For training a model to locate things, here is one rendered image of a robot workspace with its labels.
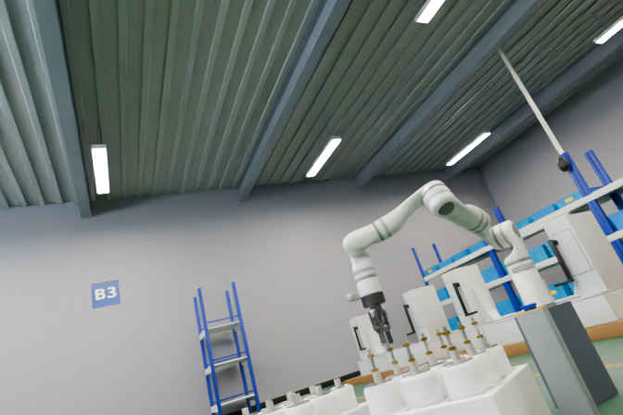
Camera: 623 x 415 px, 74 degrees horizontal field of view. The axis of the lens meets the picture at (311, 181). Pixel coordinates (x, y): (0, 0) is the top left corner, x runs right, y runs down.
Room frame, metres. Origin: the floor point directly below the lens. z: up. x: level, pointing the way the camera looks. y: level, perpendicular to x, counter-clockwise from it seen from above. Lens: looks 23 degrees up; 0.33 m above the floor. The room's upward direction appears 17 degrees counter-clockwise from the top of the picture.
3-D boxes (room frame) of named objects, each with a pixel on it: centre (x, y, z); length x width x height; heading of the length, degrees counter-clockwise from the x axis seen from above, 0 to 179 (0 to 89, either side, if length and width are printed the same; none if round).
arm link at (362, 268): (1.39, -0.08, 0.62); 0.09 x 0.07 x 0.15; 170
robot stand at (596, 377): (1.63, -0.65, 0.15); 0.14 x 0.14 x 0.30; 29
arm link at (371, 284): (1.39, -0.06, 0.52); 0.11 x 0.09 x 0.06; 73
